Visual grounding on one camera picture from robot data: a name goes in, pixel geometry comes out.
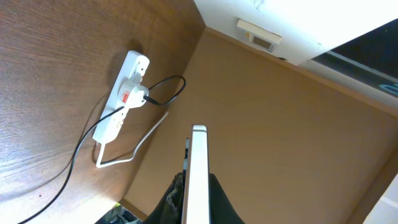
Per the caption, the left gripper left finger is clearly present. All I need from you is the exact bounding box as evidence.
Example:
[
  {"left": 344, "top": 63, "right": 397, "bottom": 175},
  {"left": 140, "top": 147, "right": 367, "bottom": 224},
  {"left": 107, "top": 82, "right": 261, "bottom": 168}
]
[{"left": 143, "top": 172, "right": 185, "bottom": 224}]

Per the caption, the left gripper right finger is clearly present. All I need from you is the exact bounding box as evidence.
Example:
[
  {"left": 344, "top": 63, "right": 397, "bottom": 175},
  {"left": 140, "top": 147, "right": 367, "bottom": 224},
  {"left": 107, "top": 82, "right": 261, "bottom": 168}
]
[{"left": 209, "top": 174, "right": 244, "bottom": 224}]

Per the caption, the black smartphone with white circles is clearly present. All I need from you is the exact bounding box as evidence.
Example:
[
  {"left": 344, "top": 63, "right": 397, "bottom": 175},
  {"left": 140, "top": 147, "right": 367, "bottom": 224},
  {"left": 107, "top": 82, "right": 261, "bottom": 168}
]
[{"left": 181, "top": 124, "right": 211, "bottom": 224}]

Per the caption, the white USB charger plug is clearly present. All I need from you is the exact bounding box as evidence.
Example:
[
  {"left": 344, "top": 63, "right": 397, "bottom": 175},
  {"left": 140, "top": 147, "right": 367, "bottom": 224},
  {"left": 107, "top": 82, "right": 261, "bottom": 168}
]
[{"left": 117, "top": 81, "right": 149, "bottom": 109}]

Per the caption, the white power strip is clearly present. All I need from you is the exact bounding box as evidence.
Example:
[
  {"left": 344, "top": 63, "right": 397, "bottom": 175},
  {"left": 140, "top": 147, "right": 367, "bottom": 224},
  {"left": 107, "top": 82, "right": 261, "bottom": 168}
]
[{"left": 93, "top": 50, "right": 150, "bottom": 144}]

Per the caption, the white power strip cord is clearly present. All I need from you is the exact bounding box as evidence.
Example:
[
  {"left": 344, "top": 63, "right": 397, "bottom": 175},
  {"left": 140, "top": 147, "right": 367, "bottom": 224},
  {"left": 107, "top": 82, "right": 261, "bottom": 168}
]
[{"left": 95, "top": 111, "right": 170, "bottom": 169}]

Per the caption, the black charging cable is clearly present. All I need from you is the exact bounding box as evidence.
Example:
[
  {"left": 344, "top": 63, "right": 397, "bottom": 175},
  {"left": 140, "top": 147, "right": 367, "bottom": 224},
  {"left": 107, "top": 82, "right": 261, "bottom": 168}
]
[{"left": 17, "top": 75, "right": 187, "bottom": 224}]

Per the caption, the white wall socket box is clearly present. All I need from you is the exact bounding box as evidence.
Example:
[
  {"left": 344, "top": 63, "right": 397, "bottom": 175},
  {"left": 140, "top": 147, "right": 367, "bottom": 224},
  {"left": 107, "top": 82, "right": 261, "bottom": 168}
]
[{"left": 236, "top": 19, "right": 282, "bottom": 53}]

